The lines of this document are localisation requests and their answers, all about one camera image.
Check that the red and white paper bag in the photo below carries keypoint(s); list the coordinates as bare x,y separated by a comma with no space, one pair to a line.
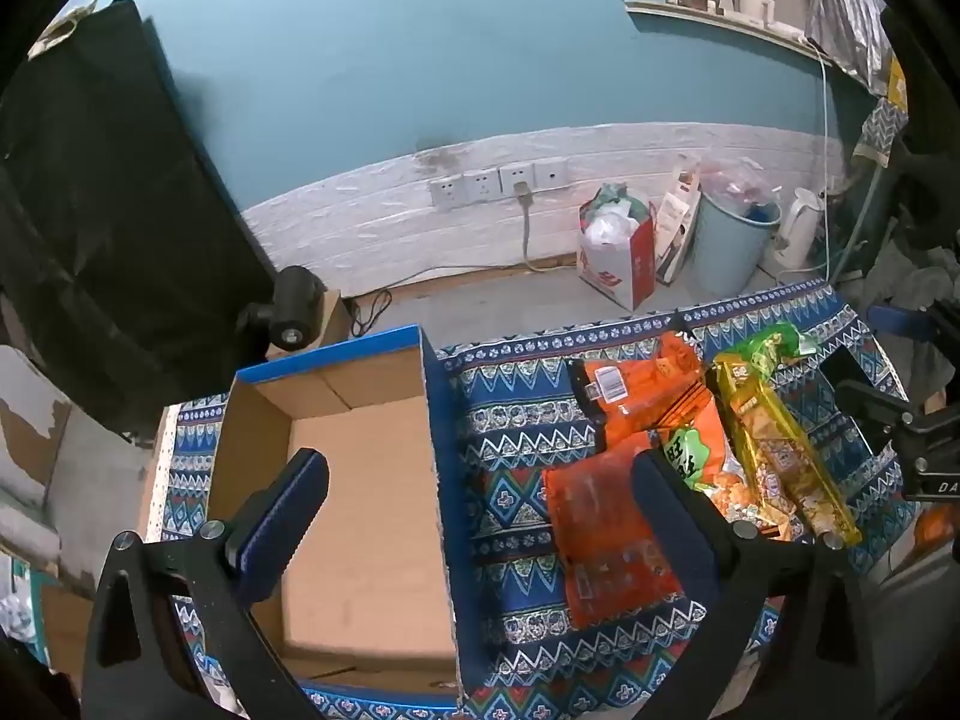
622,262

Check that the small brown cardboard box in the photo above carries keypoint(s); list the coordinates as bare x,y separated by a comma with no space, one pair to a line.
337,319

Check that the black camera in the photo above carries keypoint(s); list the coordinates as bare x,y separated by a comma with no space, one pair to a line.
289,307

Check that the black backdrop cloth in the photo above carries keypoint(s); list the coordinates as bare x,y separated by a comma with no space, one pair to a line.
112,240

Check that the orange translucent packet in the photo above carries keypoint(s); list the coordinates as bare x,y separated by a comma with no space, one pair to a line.
600,540

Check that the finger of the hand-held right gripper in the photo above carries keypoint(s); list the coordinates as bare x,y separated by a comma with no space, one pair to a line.
900,321
870,399

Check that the zigzag patterned cloth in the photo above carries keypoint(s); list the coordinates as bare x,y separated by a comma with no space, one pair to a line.
883,131

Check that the wall shelf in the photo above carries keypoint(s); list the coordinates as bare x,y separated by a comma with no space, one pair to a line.
712,19

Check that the white wall socket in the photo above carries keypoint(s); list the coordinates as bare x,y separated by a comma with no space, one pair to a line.
551,173
510,174
446,193
480,185

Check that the green crinkled snack packet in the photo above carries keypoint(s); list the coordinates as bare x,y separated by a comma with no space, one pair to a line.
776,341

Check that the blue cardboard box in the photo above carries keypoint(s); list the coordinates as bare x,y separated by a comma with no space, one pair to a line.
360,510

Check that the white packaging box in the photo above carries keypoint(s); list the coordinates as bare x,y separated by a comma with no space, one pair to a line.
675,225

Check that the green and orange snack packet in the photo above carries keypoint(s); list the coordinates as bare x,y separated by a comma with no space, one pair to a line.
705,457

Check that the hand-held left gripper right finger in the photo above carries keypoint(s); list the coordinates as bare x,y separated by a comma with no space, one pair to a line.
675,529

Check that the silver foil sheet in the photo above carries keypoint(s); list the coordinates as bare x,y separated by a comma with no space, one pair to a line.
847,7

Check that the long gold snack packet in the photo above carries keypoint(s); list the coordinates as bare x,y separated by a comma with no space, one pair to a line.
780,457

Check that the person's grey clothing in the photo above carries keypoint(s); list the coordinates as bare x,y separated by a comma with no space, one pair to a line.
904,277

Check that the white electric kettle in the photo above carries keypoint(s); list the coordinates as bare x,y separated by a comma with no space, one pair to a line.
796,232

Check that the white rolls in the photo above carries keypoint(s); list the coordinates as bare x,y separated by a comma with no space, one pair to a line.
756,6

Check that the orange snack packet black ends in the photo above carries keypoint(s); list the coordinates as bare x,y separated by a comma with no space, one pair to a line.
645,390

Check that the pale blue waste bin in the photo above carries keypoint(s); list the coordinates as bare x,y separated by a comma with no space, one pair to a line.
727,255

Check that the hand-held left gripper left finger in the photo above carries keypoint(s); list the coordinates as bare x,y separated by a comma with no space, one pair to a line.
285,514

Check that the blue patterned blanket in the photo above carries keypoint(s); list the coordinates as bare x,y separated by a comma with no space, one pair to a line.
510,420

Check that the plastic waste in bin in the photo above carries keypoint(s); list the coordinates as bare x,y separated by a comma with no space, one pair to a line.
739,191

